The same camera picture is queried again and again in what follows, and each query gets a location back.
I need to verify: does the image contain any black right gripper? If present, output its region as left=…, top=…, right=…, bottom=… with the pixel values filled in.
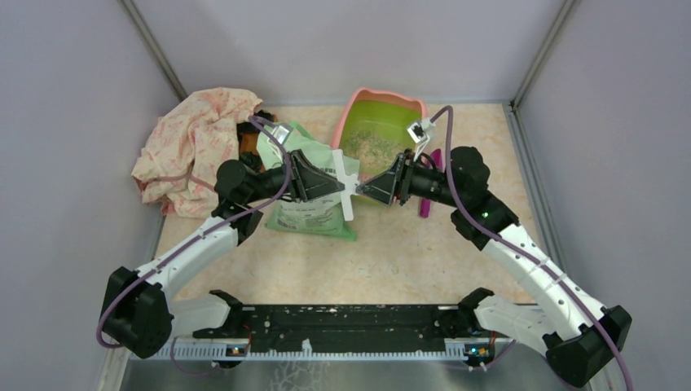
left=356, top=148, right=464, bottom=209

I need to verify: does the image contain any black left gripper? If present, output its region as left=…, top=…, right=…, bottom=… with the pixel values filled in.
left=244, top=148, right=346, bottom=204

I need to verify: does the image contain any green cat litter bag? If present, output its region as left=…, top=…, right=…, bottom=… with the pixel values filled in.
left=265, top=121, right=357, bottom=241

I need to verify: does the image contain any magenta plastic litter scoop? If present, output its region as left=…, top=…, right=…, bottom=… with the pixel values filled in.
left=418, top=148, right=444, bottom=218

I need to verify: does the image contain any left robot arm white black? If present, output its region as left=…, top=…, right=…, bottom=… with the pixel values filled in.
left=96, top=150, right=359, bottom=358

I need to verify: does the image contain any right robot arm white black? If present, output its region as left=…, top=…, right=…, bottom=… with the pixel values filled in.
left=357, top=147, right=633, bottom=389

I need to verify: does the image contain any pink green litter box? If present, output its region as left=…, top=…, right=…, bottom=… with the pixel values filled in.
left=330, top=87, right=428, bottom=182

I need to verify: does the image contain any brown wooden tray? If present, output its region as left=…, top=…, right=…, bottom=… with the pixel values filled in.
left=236, top=121, right=265, bottom=173

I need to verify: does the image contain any pink floral crumpled cloth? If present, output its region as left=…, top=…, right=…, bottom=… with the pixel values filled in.
left=131, top=87, right=262, bottom=218

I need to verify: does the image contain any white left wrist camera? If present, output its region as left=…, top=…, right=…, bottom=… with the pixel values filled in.
left=271, top=122, right=294, bottom=146

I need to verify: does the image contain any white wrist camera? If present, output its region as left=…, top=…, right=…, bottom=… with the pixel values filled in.
left=406, top=117, right=436, bottom=161
left=271, top=122, right=294, bottom=146

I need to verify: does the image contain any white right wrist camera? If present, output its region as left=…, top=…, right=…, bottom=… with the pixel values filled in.
left=406, top=117, right=436, bottom=161

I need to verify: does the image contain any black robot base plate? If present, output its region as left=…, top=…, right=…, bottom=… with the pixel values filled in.
left=193, top=305, right=498, bottom=356

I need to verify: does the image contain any aluminium frame rail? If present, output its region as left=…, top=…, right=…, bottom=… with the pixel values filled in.
left=110, top=305, right=601, bottom=363

